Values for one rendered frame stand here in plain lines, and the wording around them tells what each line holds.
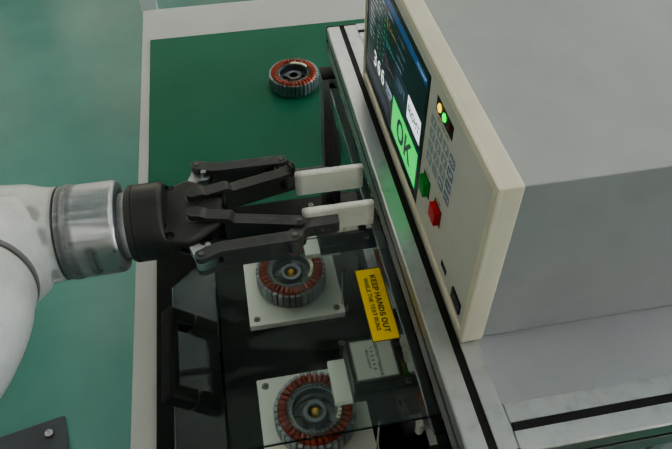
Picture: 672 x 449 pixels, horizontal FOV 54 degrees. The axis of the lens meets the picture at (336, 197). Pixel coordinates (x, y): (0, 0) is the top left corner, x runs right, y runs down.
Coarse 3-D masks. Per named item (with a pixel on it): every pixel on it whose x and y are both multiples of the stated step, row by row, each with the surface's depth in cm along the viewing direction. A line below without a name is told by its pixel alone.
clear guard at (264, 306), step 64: (320, 256) 76; (384, 256) 76; (256, 320) 70; (320, 320) 70; (192, 384) 69; (256, 384) 65; (320, 384) 65; (384, 384) 65; (192, 448) 64; (256, 448) 61
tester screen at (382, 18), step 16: (384, 0) 75; (384, 16) 76; (368, 32) 86; (384, 32) 77; (400, 32) 70; (368, 48) 87; (384, 48) 78; (400, 48) 71; (384, 64) 79; (400, 64) 72; (416, 64) 65; (416, 80) 66; (384, 96) 81; (416, 96) 67; (384, 112) 83; (400, 112) 74; (416, 144) 69
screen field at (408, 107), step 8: (400, 80) 72; (400, 88) 73; (400, 96) 73; (408, 96) 70; (408, 104) 70; (408, 112) 71; (416, 112) 68; (408, 120) 71; (416, 120) 68; (416, 128) 69; (416, 136) 69
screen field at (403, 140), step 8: (392, 112) 78; (392, 120) 79; (400, 120) 75; (392, 128) 79; (400, 128) 75; (400, 136) 76; (408, 136) 72; (400, 144) 76; (408, 144) 73; (400, 152) 77; (408, 152) 73; (416, 152) 70; (408, 160) 74; (416, 160) 70; (408, 168) 74
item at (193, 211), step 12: (192, 216) 62; (204, 216) 62; (216, 216) 62; (228, 216) 62; (240, 216) 63; (252, 216) 63; (264, 216) 63; (276, 216) 63; (288, 216) 63; (300, 216) 63; (228, 228) 63; (240, 228) 63; (252, 228) 63; (264, 228) 63; (276, 228) 63; (288, 228) 63; (216, 240) 65
